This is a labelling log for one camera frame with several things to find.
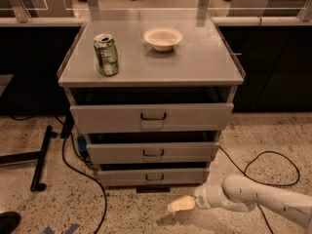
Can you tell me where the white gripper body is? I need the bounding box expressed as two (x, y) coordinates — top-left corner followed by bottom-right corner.
(194, 184), (227, 210)

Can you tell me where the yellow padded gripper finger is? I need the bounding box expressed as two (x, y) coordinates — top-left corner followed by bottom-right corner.
(167, 196), (196, 213)

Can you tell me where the grey bottom drawer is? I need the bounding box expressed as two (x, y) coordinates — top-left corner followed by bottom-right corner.
(97, 168), (209, 187)

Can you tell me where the grey drawer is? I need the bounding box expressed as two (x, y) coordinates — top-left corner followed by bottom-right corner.
(70, 103), (233, 134)
(87, 142), (218, 164)
(97, 168), (209, 187)

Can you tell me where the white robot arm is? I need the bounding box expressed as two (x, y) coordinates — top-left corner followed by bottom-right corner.
(168, 175), (312, 234)

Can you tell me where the grey middle drawer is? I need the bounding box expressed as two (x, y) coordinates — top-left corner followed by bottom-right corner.
(87, 142), (218, 164)

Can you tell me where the grey drawer cabinet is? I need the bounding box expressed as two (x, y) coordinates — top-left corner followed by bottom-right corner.
(57, 9), (247, 194)

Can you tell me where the grey top drawer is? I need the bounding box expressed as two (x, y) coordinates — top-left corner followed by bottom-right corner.
(70, 103), (233, 134)

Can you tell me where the blue power box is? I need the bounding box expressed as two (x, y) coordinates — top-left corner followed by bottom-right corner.
(77, 136), (88, 158)

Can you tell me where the white paper bowl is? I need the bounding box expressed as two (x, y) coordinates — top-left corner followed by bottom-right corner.
(143, 27), (183, 52)

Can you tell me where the black shoe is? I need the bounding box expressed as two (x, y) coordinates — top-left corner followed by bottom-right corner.
(0, 212), (20, 234)

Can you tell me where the green soda can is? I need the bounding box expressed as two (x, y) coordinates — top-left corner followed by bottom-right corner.
(94, 33), (119, 76)

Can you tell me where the black metal stand base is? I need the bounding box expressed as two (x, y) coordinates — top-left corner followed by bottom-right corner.
(0, 125), (58, 192)

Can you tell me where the black cable right floor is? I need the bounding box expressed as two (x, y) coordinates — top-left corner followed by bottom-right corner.
(219, 145), (301, 234)

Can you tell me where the black cable floor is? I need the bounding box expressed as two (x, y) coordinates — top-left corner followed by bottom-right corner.
(54, 115), (108, 234)
(219, 145), (301, 234)

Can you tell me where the black cable left floor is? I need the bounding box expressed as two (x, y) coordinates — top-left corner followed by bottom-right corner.
(54, 115), (108, 234)

